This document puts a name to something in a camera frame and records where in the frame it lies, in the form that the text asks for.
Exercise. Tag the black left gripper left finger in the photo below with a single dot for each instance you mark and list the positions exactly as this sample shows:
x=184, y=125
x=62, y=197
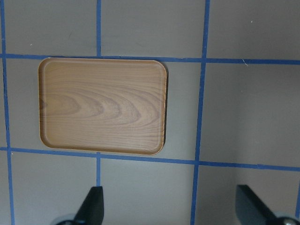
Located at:
x=91, y=211

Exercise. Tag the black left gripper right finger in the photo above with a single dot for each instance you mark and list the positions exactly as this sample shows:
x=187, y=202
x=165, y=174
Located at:
x=250, y=209

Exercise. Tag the wooden tray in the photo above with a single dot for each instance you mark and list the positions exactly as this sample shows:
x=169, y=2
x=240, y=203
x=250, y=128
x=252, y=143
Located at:
x=103, y=104

